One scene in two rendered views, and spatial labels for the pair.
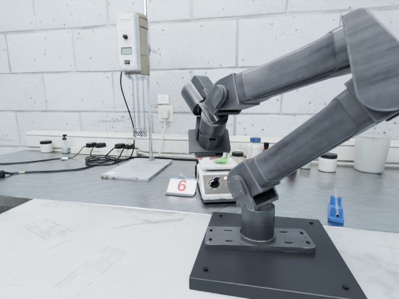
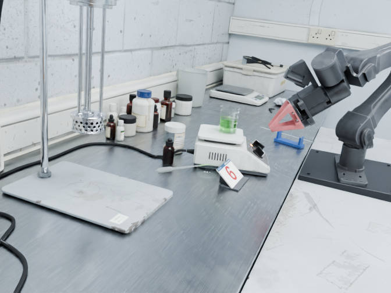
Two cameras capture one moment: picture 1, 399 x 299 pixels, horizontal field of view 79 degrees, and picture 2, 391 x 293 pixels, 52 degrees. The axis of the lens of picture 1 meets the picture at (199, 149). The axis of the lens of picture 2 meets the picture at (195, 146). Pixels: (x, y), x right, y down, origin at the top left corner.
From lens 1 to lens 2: 1.21 m
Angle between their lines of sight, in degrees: 79
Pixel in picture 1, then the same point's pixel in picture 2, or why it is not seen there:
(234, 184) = (369, 135)
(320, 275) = (381, 167)
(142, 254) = (371, 215)
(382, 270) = not seen: hidden behind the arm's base
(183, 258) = (368, 201)
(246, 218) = (362, 156)
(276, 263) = (374, 172)
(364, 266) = not seen: hidden behind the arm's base
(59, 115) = not seen: outside the picture
